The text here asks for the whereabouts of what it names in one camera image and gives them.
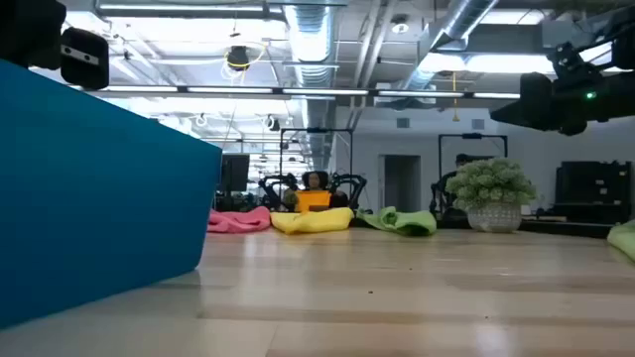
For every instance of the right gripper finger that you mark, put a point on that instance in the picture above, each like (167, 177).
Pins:
(508, 116)

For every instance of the teal plastic tray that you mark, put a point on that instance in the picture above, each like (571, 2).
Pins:
(99, 198)

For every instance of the green microfiber towel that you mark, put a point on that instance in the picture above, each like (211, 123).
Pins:
(402, 223)
(622, 240)

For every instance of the yellow microfiber towel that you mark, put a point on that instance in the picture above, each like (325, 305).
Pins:
(312, 222)

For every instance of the pink microfiber towel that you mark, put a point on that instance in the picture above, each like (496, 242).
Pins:
(238, 222)

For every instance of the black background robot arm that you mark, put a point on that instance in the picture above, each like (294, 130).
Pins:
(275, 191)
(349, 188)

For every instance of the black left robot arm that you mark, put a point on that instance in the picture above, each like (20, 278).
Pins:
(25, 30)

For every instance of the person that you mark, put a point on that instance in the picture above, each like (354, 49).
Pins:
(462, 159)
(313, 181)

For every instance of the artificial green plant in pot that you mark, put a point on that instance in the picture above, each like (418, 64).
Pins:
(491, 193)

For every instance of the black shelving unit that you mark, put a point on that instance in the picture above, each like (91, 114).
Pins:
(593, 191)

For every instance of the grey door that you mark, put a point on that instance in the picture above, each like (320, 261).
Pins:
(402, 183)

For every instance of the black background monitor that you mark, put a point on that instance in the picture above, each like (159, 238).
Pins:
(234, 172)

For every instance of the black background rig frame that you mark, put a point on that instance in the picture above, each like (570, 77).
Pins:
(471, 135)
(317, 130)

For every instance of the black aluminium table frame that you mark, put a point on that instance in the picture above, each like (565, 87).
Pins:
(565, 228)

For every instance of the overhead frame bar with lights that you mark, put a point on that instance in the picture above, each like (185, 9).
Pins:
(228, 90)

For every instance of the black ceiling-mounted camera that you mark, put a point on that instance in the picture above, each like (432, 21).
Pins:
(238, 57)

